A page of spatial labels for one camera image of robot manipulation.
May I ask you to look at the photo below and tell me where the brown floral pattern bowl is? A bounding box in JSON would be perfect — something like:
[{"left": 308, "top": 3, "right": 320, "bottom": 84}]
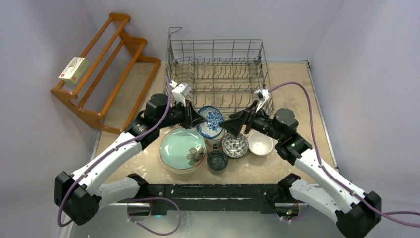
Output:
[{"left": 222, "top": 133, "right": 249, "bottom": 159}]

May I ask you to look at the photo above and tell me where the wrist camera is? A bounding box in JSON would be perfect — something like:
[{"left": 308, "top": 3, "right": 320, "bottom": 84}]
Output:
[
  {"left": 254, "top": 87, "right": 270, "bottom": 112},
  {"left": 170, "top": 80, "right": 191, "bottom": 106}
]

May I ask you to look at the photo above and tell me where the dark green mug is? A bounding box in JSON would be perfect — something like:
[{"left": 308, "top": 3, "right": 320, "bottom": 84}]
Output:
[{"left": 207, "top": 144, "right": 229, "bottom": 175}]

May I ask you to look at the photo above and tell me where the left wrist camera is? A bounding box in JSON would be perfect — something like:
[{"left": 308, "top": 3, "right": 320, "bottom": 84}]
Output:
[{"left": 170, "top": 80, "right": 191, "bottom": 106}]

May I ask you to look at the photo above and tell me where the white ribbed mug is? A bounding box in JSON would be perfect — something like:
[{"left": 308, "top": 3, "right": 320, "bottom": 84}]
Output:
[{"left": 205, "top": 130, "right": 226, "bottom": 149}]

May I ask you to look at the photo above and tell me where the blue white pattern bowl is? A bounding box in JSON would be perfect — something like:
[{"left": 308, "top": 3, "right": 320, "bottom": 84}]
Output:
[{"left": 196, "top": 106, "right": 224, "bottom": 139}]

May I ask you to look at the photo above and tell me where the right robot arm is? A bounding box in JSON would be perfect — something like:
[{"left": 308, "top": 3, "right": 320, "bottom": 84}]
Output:
[{"left": 219, "top": 101, "right": 382, "bottom": 238}]

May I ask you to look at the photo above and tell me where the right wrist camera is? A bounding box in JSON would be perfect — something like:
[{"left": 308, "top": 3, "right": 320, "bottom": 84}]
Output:
[{"left": 254, "top": 87, "right": 270, "bottom": 112}]

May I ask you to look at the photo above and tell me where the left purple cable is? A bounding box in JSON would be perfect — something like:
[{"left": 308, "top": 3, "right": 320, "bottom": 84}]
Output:
[{"left": 57, "top": 76, "right": 173, "bottom": 228}]

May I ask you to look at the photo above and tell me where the grey wire dish rack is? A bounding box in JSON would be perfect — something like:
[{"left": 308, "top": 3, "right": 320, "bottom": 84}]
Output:
[{"left": 165, "top": 27, "right": 271, "bottom": 117}]

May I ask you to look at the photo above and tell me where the wooden shelf rack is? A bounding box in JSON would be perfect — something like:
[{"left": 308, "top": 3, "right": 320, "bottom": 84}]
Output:
[{"left": 50, "top": 12, "right": 161, "bottom": 134}]

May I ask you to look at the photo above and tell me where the small cardboard box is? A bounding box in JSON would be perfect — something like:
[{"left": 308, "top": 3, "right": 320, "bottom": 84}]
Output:
[{"left": 58, "top": 57, "right": 89, "bottom": 84}]

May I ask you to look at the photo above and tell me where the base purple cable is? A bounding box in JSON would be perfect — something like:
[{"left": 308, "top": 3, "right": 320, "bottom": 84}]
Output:
[{"left": 127, "top": 197, "right": 182, "bottom": 237}]

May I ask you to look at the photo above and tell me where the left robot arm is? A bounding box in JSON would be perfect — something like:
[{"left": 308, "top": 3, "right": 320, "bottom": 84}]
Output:
[{"left": 54, "top": 93, "right": 206, "bottom": 227}]

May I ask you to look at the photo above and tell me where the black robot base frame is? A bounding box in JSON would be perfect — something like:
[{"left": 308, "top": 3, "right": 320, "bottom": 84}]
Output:
[{"left": 124, "top": 173, "right": 300, "bottom": 215}]

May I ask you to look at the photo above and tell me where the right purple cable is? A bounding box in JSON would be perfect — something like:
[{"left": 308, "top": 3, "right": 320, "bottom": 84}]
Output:
[{"left": 269, "top": 81, "right": 420, "bottom": 228}]

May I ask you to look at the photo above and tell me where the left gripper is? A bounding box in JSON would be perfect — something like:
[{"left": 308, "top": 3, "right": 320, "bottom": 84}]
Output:
[{"left": 157, "top": 98, "right": 206, "bottom": 129}]

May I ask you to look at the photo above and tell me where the teal floral plate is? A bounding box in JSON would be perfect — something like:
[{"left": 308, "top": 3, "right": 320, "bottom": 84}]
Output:
[{"left": 159, "top": 128, "right": 206, "bottom": 174}]

